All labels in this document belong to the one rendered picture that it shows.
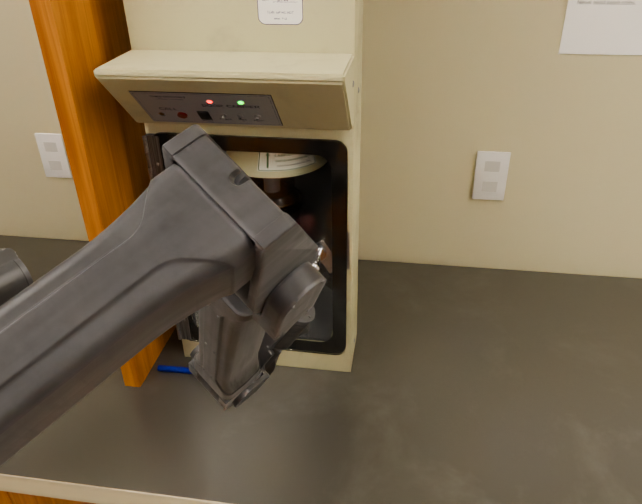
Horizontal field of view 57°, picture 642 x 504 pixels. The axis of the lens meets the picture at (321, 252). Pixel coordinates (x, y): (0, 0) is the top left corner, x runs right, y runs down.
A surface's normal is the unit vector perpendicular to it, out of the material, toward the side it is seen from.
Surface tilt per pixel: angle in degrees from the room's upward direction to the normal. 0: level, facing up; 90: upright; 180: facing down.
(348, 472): 0
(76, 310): 37
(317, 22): 90
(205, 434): 0
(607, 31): 90
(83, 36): 90
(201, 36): 90
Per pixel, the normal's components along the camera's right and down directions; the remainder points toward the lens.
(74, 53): 0.99, 0.07
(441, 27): -0.15, 0.51
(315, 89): -0.10, 0.97
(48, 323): 0.15, -0.39
